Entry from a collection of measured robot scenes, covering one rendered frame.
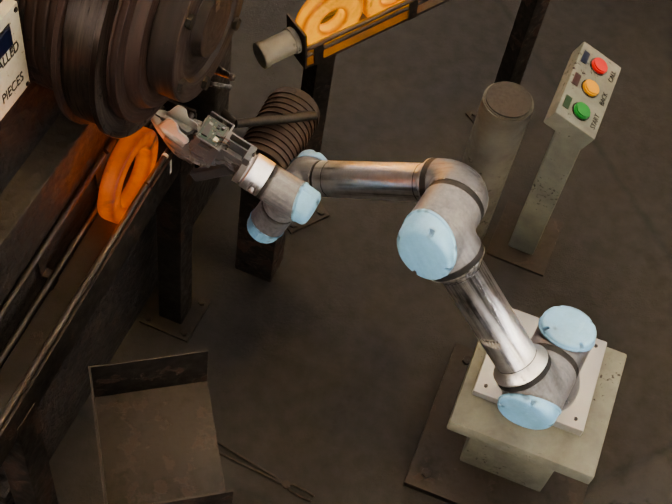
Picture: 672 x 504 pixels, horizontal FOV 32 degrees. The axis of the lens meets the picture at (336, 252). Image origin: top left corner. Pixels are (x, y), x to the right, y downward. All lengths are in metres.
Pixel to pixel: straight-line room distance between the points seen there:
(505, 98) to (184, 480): 1.20
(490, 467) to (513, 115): 0.81
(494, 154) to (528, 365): 0.70
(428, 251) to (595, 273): 1.14
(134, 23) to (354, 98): 1.61
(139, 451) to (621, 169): 1.80
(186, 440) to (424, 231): 0.55
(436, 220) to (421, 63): 1.46
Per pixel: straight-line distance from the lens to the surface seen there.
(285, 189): 2.24
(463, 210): 2.10
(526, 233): 3.06
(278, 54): 2.51
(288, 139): 2.56
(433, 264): 2.09
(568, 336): 2.36
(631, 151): 3.45
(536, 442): 2.52
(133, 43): 1.82
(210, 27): 1.92
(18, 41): 1.86
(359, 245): 3.05
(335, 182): 2.33
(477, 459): 2.74
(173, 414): 2.11
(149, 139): 2.19
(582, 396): 2.58
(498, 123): 2.72
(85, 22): 1.79
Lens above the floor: 2.51
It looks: 56 degrees down
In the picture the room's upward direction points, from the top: 11 degrees clockwise
